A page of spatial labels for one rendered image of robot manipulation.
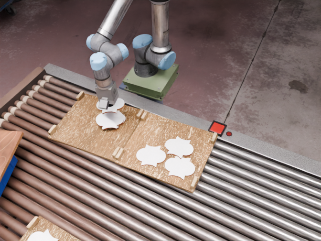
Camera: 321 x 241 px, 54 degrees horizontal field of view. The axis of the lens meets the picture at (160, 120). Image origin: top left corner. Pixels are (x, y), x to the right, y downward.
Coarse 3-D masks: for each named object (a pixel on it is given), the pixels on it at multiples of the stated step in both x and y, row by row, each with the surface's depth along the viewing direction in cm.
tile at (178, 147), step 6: (180, 138) 159; (168, 144) 157; (174, 144) 156; (180, 144) 156; (186, 144) 156; (168, 150) 155; (174, 150) 154; (180, 150) 154; (186, 150) 154; (192, 150) 154; (180, 156) 151
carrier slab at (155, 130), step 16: (144, 128) 166; (160, 128) 165; (176, 128) 165; (192, 128) 164; (128, 144) 160; (144, 144) 159; (160, 144) 159; (192, 144) 157; (208, 144) 157; (128, 160) 154; (192, 160) 151; (160, 176) 147; (176, 176) 146; (192, 176) 146; (192, 192) 141
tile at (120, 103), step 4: (120, 100) 163; (96, 104) 163; (116, 104) 162; (120, 104) 162; (124, 104) 162; (108, 108) 160; (112, 108) 160; (116, 108) 160; (120, 108) 160; (104, 112) 159; (116, 112) 158
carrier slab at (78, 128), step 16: (80, 112) 176; (96, 112) 176; (128, 112) 174; (64, 128) 170; (80, 128) 169; (96, 128) 168; (112, 128) 168; (128, 128) 167; (80, 144) 162; (96, 144) 161; (112, 144) 161; (112, 160) 155
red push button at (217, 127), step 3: (216, 123) 166; (213, 126) 165; (216, 126) 164; (219, 126) 164; (222, 126) 164; (210, 129) 164; (213, 129) 163; (216, 129) 163; (219, 129) 163; (222, 129) 163; (219, 132) 162
